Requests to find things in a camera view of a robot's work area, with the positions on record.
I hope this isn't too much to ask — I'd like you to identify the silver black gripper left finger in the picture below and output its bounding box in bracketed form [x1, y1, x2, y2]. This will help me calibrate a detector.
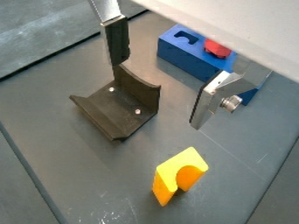
[89, 0, 130, 67]

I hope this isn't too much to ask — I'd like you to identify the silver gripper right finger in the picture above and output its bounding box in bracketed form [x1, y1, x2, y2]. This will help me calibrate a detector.
[190, 55, 273, 130]

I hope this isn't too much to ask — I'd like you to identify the orange arch block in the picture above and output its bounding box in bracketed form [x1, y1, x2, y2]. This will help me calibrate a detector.
[153, 147, 210, 206]

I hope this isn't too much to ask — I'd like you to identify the blue shape sorter board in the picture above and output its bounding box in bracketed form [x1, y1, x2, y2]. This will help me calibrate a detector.
[157, 24, 262, 107]

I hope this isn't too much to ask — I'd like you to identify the red hexagonal prism block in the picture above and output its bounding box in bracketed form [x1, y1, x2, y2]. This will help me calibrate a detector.
[205, 38, 232, 59]

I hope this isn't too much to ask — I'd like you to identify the black curved holder stand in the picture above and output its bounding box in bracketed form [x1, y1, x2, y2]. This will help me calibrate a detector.
[70, 65, 162, 140]

